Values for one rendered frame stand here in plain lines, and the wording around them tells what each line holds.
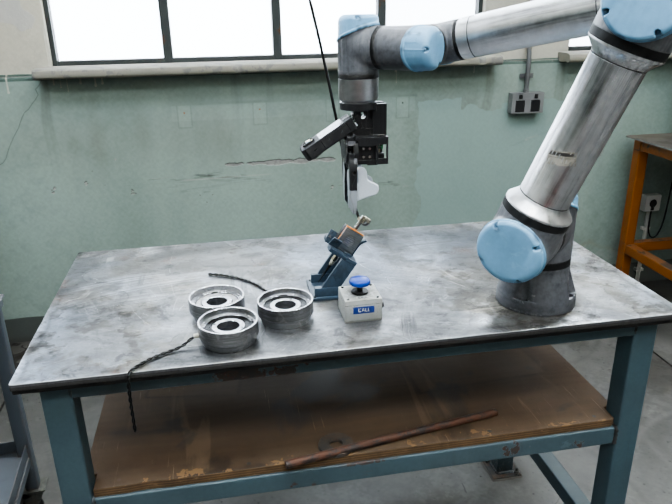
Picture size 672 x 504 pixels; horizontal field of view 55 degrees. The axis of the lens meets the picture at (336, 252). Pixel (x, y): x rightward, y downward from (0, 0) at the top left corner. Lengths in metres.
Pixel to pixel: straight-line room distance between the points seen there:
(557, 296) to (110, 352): 0.81
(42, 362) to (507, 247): 0.80
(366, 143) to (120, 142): 1.68
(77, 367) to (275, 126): 1.78
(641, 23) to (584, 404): 0.82
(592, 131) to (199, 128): 1.94
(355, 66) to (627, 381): 0.81
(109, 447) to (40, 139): 1.68
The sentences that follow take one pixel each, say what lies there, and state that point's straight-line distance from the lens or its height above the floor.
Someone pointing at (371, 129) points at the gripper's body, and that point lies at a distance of 1.23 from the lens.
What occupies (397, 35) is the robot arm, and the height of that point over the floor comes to 1.30.
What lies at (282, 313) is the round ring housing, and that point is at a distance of 1.15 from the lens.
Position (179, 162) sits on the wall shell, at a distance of 2.75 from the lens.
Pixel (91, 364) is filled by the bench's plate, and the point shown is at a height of 0.80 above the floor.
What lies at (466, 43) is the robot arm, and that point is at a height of 1.28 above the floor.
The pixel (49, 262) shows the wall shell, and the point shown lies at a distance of 2.96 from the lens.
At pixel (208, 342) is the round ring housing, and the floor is 0.82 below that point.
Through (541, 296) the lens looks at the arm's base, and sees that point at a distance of 1.25.
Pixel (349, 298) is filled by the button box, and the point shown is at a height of 0.85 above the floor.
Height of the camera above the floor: 1.35
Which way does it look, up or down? 21 degrees down
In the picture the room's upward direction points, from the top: 1 degrees counter-clockwise
